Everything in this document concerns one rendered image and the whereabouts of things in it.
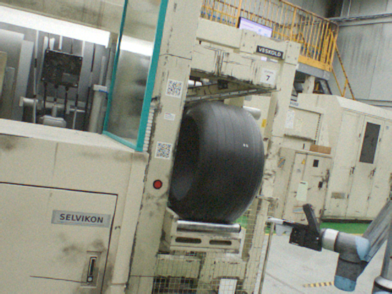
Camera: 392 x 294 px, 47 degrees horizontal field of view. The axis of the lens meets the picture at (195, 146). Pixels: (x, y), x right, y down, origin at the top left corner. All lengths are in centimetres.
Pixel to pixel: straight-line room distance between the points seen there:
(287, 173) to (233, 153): 478
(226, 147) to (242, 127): 15
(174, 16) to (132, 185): 107
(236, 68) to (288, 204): 451
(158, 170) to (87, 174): 92
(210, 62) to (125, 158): 131
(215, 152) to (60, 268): 95
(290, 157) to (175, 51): 481
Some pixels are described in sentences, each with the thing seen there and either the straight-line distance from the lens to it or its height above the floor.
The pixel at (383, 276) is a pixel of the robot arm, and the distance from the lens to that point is 167.
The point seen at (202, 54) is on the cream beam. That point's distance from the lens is 241.
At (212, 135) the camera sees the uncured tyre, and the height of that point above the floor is 133.
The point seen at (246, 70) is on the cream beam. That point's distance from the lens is 251.
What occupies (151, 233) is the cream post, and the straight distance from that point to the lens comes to 214.
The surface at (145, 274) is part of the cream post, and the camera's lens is 220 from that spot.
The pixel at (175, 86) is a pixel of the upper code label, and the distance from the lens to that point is 208.
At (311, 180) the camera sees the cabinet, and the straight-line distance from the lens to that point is 707.
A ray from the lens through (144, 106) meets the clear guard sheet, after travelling 121.
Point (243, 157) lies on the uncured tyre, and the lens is 200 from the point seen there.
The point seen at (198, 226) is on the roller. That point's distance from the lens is 212.
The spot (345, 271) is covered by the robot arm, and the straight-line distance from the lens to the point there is 168.
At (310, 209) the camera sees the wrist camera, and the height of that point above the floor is 113.
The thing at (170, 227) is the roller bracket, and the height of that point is 89.
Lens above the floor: 137
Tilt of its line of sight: 3 degrees down
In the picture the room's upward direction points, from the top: 10 degrees clockwise
